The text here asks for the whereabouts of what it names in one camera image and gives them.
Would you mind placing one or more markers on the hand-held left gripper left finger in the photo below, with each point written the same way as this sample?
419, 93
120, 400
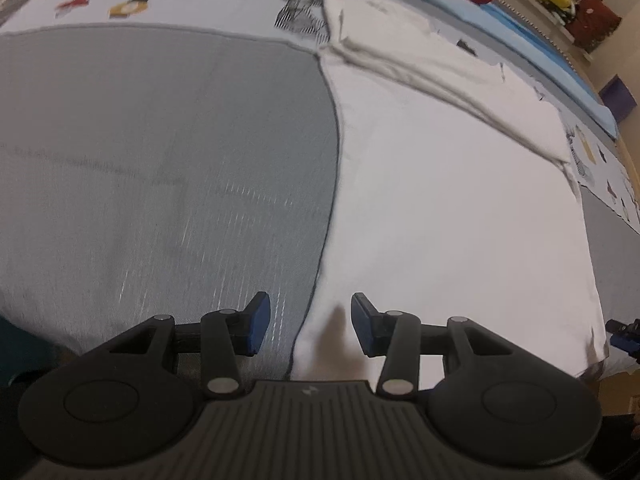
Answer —
260, 324

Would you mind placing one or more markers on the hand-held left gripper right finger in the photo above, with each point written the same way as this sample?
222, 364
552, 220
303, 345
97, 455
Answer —
361, 325

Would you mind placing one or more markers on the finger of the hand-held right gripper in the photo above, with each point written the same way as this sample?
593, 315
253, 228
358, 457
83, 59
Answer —
625, 342

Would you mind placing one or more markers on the white shirt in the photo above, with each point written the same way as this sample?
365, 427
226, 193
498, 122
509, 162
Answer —
450, 200

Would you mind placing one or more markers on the printed grey bedsheet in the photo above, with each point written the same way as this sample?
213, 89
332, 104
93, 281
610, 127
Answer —
165, 150

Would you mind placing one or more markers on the dark teal cloth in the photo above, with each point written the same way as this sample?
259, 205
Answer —
22, 350

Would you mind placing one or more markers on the purple box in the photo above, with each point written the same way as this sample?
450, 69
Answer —
619, 97

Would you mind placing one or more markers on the dark red plush toy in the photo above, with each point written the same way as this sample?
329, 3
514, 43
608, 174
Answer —
595, 20

